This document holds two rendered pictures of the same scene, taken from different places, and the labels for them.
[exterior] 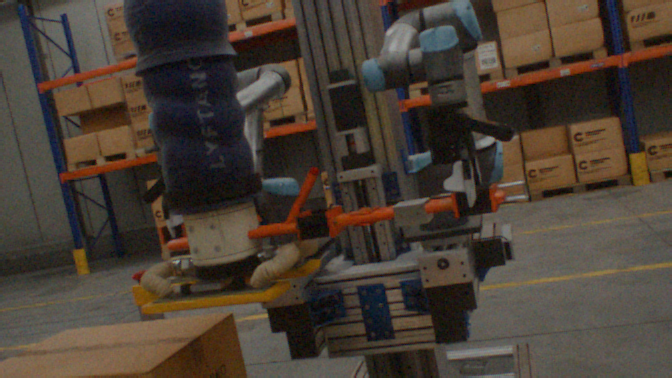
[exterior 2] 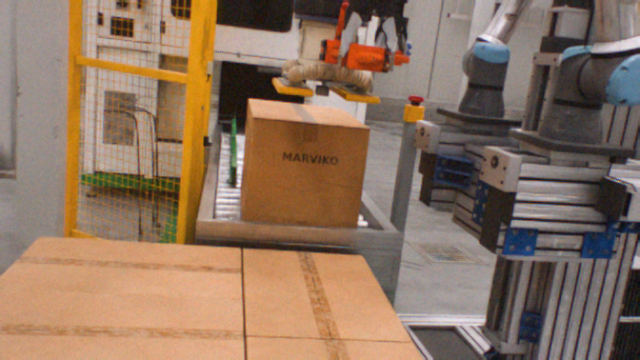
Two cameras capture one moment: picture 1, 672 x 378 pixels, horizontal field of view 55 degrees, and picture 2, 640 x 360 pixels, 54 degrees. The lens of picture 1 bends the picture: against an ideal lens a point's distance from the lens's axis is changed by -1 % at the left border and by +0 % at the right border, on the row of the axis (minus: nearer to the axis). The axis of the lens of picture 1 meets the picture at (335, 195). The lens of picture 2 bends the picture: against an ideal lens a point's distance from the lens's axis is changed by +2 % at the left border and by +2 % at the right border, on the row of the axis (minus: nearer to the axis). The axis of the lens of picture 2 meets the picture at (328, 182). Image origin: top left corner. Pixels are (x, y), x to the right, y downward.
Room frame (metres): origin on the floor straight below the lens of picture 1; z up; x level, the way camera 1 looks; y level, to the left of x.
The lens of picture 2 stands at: (0.60, -1.39, 1.20)
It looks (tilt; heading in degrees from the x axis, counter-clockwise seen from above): 12 degrees down; 60
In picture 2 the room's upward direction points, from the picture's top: 7 degrees clockwise
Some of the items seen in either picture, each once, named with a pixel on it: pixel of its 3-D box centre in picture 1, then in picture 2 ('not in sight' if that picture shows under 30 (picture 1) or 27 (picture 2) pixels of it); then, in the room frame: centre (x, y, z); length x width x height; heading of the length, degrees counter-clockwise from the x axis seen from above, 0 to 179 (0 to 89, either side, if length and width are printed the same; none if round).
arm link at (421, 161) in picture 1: (436, 171); (585, 73); (1.93, -0.31, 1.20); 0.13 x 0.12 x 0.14; 74
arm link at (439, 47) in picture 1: (441, 56); not in sight; (1.32, -0.27, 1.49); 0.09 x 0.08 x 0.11; 164
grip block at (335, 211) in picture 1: (320, 223); (339, 52); (1.43, 0.05, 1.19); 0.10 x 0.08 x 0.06; 159
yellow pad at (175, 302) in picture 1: (213, 291); (291, 81); (1.43, 0.31, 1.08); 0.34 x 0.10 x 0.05; 69
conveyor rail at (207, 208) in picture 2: not in sight; (212, 173); (1.64, 1.56, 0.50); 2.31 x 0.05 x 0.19; 70
